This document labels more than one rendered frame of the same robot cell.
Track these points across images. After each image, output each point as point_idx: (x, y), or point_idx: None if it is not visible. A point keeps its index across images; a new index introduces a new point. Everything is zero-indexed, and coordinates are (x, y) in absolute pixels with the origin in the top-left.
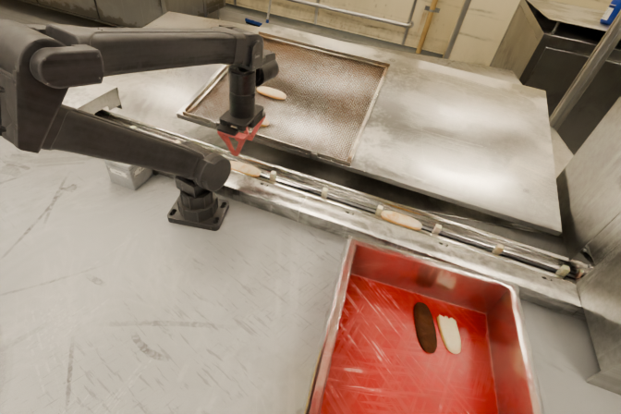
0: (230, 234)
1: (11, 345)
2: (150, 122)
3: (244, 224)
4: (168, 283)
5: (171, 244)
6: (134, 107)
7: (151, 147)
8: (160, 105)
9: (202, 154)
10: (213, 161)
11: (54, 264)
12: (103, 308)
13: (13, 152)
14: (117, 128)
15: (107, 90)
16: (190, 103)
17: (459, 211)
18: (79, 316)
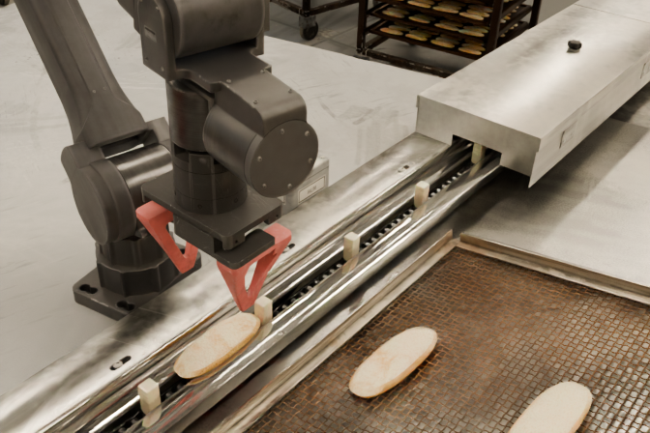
0: (49, 316)
1: (32, 133)
2: (501, 238)
3: (61, 341)
4: (7, 234)
5: (85, 242)
6: (570, 218)
7: (37, 26)
8: (588, 257)
9: (95, 142)
10: (88, 167)
11: (130, 150)
12: (20, 183)
13: (401, 111)
14: None
15: (521, 129)
16: (486, 240)
17: None
18: (26, 167)
